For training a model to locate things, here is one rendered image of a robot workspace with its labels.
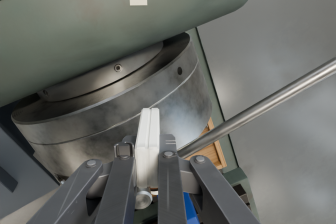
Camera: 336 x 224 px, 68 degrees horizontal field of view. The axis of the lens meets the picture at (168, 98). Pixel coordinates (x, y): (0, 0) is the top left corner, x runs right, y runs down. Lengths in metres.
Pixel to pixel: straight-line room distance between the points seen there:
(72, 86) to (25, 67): 0.08
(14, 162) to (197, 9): 0.84
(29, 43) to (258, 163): 2.08
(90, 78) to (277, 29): 1.58
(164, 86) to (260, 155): 1.91
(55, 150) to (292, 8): 1.69
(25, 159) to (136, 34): 0.77
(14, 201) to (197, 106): 0.86
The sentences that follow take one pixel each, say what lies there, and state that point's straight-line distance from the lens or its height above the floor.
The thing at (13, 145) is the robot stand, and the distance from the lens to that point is 0.95.
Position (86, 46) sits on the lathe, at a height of 1.25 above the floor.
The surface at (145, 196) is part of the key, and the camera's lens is 0.26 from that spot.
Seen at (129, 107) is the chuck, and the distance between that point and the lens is 0.30.
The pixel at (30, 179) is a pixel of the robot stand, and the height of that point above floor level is 0.75.
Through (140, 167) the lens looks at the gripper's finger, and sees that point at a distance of 0.16.
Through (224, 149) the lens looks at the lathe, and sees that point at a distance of 1.28.
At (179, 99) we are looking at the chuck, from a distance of 0.33.
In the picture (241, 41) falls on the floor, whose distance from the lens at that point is 1.71.
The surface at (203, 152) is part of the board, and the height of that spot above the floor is 0.88.
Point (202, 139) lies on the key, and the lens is 0.25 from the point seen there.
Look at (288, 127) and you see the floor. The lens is 2.17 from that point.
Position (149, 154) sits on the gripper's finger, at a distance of 0.16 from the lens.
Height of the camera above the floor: 1.51
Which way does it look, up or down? 65 degrees down
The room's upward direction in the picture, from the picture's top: 155 degrees clockwise
